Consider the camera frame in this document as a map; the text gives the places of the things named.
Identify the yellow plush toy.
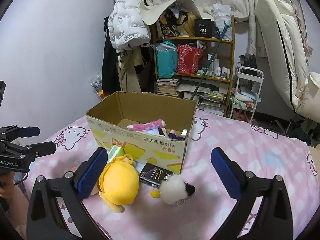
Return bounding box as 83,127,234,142
91,154,139,213

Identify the green tissue pack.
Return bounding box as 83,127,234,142
107,145,125,163

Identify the white fluffy plush ball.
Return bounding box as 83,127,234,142
150,174,196,206

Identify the black face box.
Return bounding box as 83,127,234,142
139,163,174,188

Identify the pink plush toy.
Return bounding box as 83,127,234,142
126,119,166,132

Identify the purple haired plush doll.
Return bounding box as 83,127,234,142
146,126,188,141

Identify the person's left hand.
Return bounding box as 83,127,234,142
0,171,14,199

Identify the pink hello kitty bedsheet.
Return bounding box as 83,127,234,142
25,108,319,239

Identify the black hanging coat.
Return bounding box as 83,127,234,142
101,17,121,95

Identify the open cardboard box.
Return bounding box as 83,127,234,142
86,92,197,174

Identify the beige trench coat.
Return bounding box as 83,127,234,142
117,47,144,93

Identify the white rolling cart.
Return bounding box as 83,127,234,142
229,63,264,124

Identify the white puffer jacket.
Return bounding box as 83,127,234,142
107,0,151,50

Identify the stack of books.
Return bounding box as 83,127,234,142
156,79,179,97

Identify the teal shopping bag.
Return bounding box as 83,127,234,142
151,41,178,78

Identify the wooden shelf unit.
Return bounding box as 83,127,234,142
152,17,235,116

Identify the cream wide brim hat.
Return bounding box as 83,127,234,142
139,0,214,25

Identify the red gift bag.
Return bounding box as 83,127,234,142
177,44,203,75

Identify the cream reclining chair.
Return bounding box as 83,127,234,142
255,0,319,122

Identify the black box marked 40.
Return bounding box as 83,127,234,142
194,18,214,38

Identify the green broom handle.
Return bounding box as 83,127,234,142
190,22,232,100

